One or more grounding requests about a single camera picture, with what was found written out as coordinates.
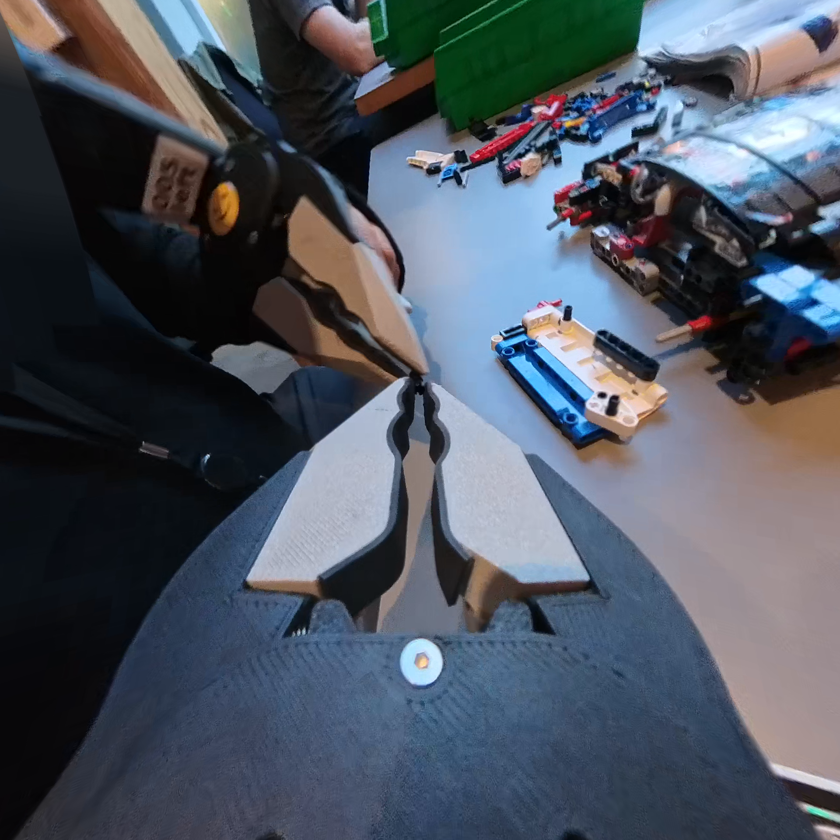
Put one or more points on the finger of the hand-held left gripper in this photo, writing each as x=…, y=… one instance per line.
x=354, y=289
x=308, y=334

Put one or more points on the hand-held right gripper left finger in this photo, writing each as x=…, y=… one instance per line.
x=328, y=512

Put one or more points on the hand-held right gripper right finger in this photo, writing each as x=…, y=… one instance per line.
x=505, y=518

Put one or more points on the grey desk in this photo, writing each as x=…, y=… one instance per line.
x=676, y=558

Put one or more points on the person's left hand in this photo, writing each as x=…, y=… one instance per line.
x=379, y=246

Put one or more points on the white blue brick assembly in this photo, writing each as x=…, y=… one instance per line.
x=577, y=374

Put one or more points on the wooden-edged table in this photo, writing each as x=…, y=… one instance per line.
x=400, y=85

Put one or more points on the wooden cabinet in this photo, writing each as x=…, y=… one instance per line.
x=131, y=59

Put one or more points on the small green plastic bin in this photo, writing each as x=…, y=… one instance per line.
x=407, y=33

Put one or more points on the person's dark clothing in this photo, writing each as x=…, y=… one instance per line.
x=98, y=525

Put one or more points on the pile of loose brick pieces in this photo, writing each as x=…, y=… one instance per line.
x=544, y=131

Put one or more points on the large green plastic bin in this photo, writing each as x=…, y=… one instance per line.
x=525, y=59

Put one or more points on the black blue toy brick car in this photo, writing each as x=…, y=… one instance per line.
x=722, y=223

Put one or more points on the instruction booklet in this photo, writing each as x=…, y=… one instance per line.
x=754, y=46

